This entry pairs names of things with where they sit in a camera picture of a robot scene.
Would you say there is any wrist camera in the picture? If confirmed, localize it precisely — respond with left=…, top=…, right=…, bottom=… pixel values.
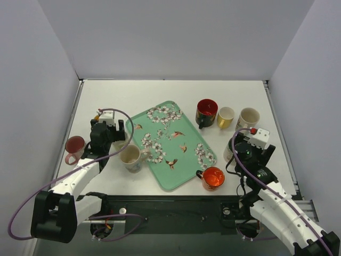
left=248, top=127, right=270, bottom=149
left=97, top=110, right=116, bottom=127

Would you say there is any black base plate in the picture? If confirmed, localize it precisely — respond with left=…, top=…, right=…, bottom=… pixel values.
left=88, top=195, right=264, bottom=238

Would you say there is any cream mug umbrella design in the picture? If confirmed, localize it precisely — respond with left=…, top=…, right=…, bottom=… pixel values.
left=235, top=107, right=261, bottom=131

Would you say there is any orange mug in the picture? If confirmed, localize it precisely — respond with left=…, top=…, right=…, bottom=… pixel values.
left=196, top=166, right=225, bottom=191

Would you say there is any pale yellow faceted mug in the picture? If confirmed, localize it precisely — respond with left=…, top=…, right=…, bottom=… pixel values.
left=112, top=140, right=128, bottom=151

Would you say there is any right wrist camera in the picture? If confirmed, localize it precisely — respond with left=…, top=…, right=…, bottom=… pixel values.
left=248, top=127, right=270, bottom=149

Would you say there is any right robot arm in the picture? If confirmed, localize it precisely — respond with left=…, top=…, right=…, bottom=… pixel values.
left=230, top=128, right=340, bottom=255

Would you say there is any aluminium rail frame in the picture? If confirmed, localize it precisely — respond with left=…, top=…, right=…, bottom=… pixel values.
left=32, top=78, right=319, bottom=224

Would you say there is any black mug red interior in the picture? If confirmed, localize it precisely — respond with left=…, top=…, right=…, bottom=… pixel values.
left=196, top=99, right=218, bottom=130

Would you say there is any pink mug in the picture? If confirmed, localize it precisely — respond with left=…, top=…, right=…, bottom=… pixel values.
left=64, top=135, right=85, bottom=165

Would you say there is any tall cream floral mug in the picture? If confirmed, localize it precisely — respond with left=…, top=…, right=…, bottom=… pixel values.
left=223, top=139, right=234, bottom=162

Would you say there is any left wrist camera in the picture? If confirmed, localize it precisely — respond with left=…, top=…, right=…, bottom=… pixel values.
left=97, top=110, right=116, bottom=127

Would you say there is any green floral serving tray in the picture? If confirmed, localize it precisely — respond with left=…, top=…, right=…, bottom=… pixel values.
left=125, top=101, right=217, bottom=191

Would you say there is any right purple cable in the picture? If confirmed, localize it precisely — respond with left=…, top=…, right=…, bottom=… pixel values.
left=231, top=128, right=334, bottom=256

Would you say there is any beige patterned mug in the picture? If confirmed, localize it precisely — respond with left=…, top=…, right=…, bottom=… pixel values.
left=119, top=145, right=151, bottom=173

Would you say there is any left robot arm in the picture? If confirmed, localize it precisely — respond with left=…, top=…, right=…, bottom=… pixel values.
left=30, top=119, right=126, bottom=243

